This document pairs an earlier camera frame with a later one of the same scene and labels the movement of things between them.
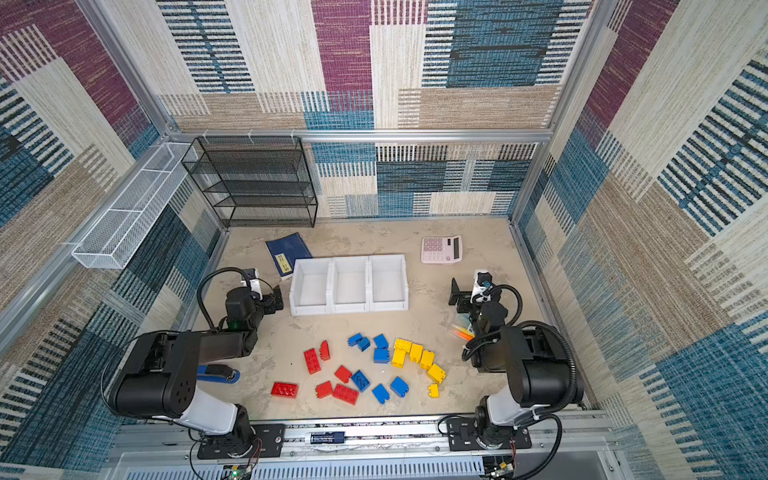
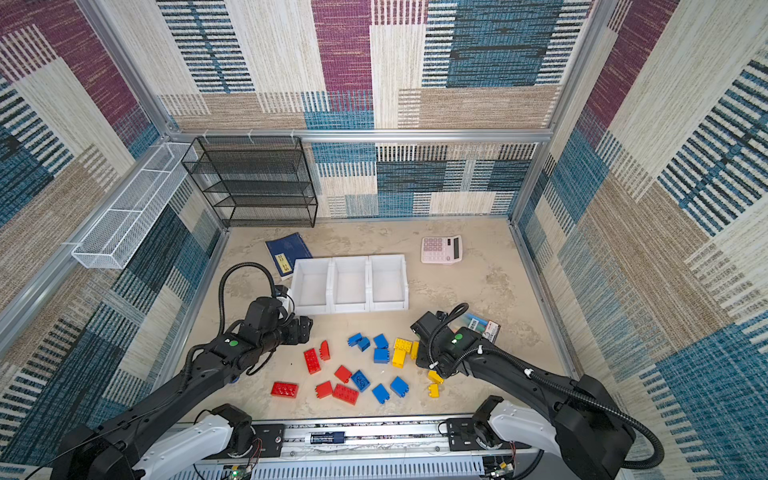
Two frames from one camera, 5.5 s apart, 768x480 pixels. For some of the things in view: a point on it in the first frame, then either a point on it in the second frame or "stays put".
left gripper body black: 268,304 → 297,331
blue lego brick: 381,355 stays put
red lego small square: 324,389 stays put
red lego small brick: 343,373 stays put
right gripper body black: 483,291 → 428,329
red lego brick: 285,390 stays put
